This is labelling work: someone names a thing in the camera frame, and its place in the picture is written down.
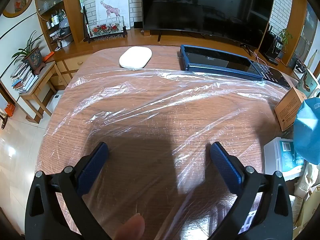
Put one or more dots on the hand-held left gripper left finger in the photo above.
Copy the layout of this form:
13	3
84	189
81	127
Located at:
93	166

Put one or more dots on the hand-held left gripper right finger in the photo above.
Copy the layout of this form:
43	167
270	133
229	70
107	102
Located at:
225	166

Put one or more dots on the person's left hand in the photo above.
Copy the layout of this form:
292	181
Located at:
132	227

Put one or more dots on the clear plastic box teal label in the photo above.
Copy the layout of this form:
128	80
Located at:
275	155

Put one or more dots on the white floor appliance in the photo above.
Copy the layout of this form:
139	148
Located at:
54	103

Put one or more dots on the clear plastic table cover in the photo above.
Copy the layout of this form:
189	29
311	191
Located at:
150	105

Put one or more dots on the brown cardboard box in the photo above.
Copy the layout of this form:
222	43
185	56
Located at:
287	110

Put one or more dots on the beige paper bag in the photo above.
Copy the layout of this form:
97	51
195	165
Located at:
310	180

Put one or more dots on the blue crumpled cloth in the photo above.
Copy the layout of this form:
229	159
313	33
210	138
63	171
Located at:
308	130

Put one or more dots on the wooden side table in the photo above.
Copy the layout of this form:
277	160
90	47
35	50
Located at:
42	80

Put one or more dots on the blue and black flat appliance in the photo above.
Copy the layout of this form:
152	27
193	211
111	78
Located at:
220	60

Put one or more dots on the stack of books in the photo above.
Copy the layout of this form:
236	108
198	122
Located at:
22	78

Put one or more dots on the white oval pad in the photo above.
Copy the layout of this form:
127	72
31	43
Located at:
135	57

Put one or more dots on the bird print mug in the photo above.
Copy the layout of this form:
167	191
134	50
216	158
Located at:
308	83

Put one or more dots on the orange plastic item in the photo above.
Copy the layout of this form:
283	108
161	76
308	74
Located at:
48	56

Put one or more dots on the potted plant in patterned pot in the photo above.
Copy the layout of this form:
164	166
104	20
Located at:
32	57

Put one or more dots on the black coffee machine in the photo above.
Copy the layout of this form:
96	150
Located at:
272	48

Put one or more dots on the framed red flower panel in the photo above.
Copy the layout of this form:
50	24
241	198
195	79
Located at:
105	28

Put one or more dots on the small green potted plant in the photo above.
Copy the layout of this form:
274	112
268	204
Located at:
285	36

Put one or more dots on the glass door cabinet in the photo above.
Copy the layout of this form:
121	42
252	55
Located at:
303	30

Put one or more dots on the wooden display cabinet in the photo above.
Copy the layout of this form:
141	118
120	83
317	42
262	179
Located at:
53	12

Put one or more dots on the giraffe drawing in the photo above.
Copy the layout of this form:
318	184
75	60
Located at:
111	7

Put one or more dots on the black flat television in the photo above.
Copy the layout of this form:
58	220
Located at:
207	5

